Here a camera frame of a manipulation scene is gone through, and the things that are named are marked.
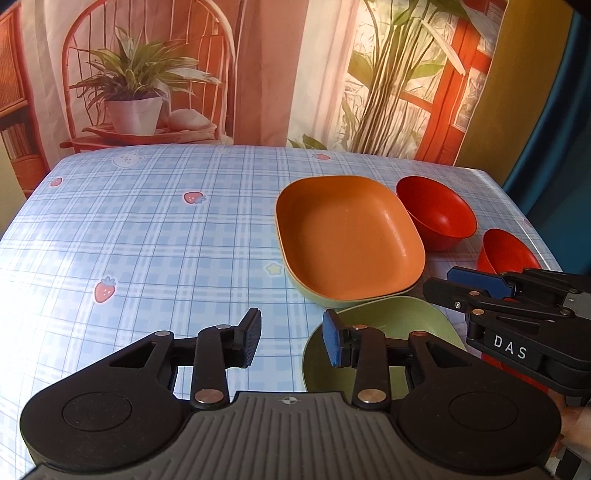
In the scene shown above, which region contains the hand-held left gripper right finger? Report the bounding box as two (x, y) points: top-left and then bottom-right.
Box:
(322, 308), (469, 411)

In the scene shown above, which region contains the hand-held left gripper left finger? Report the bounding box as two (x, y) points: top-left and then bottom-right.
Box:
(108, 308), (263, 411)

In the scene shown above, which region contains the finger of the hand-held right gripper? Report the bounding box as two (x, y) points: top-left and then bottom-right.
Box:
(446, 266), (591, 302)
(422, 276), (578, 324)

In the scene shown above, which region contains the red bowl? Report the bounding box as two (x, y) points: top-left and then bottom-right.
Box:
(475, 228), (542, 278)
(395, 175), (478, 253)

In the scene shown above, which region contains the person's right hand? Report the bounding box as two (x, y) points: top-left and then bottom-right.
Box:
(556, 404), (591, 462)

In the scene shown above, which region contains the light green square plate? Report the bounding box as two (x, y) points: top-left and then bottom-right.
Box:
(274, 217), (424, 309)

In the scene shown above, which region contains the orange square plate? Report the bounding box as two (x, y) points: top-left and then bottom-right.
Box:
(274, 175), (426, 301)

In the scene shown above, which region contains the blue plaid strawberry tablecloth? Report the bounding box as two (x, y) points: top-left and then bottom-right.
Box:
(0, 141), (565, 464)

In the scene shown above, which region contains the blue curtain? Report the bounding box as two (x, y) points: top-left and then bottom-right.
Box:
(501, 7), (591, 237)

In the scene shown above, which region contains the olive yellow cloth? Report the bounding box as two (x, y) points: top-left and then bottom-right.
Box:
(455, 0), (576, 186)

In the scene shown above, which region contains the printed plant backdrop cloth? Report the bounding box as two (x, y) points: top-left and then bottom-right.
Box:
(0, 0), (511, 206)

